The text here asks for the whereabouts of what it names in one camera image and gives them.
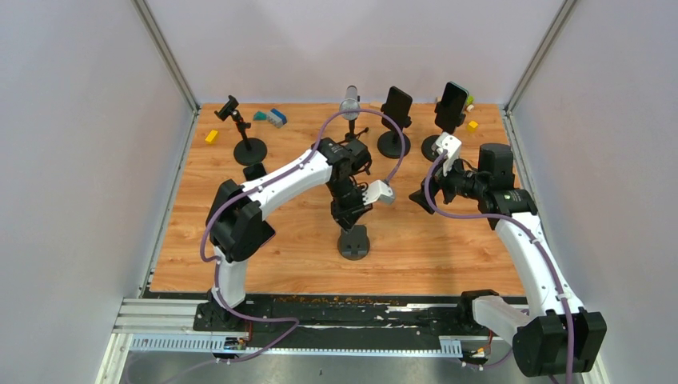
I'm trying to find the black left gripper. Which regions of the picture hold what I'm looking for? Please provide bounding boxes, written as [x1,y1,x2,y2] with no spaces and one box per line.
[328,178,374,237]

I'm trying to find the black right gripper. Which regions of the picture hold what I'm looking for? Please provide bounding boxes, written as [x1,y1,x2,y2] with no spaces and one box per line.
[409,151,486,214]

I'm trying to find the grey round stand base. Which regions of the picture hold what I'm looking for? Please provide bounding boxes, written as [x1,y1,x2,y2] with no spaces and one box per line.
[337,225,370,261]

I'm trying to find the black phone stand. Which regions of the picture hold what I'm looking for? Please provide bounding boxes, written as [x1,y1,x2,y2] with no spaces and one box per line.
[421,97,464,162]
[214,95,268,166]
[377,118,411,159]

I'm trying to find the black teal-edged smartphone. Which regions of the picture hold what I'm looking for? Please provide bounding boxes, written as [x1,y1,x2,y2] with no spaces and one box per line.
[434,82,469,134]

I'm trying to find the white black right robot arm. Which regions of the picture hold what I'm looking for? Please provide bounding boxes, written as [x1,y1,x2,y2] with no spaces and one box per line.
[410,138,608,383]

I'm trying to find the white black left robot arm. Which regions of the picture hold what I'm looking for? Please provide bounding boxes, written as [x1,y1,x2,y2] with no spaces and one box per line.
[193,138,394,331]

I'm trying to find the yellow toy cube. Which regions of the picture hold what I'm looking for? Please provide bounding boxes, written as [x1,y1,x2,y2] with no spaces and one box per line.
[467,121,479,132]

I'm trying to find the red toy brick car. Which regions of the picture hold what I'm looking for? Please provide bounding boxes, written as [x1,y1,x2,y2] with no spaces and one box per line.
[465,95,475,112]

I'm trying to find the blue grey toy bricks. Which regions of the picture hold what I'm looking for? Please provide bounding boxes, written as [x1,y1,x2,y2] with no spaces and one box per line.
[265,108,287,128]

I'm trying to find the teal toy block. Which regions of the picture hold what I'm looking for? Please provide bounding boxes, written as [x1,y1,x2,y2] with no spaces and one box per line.
[253,111,268,121]

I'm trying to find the yellow toy brick left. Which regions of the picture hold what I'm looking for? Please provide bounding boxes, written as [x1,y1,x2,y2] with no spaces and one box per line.
[205,130,219,145]

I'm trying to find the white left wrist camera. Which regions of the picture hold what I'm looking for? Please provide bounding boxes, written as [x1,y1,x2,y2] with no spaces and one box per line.
[363,180,396,206]

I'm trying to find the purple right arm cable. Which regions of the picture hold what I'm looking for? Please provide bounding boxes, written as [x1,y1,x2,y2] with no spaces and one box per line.
[422,150,576,384]

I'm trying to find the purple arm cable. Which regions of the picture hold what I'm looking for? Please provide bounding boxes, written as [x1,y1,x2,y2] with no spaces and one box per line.
[422,150,576,384]
[199,108,408,362]

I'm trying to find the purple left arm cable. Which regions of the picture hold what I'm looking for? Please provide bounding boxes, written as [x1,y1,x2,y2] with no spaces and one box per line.
[199,108,408,362]

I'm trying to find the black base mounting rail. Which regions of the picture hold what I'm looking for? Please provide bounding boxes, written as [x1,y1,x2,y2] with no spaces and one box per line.
[193,294,494,351]

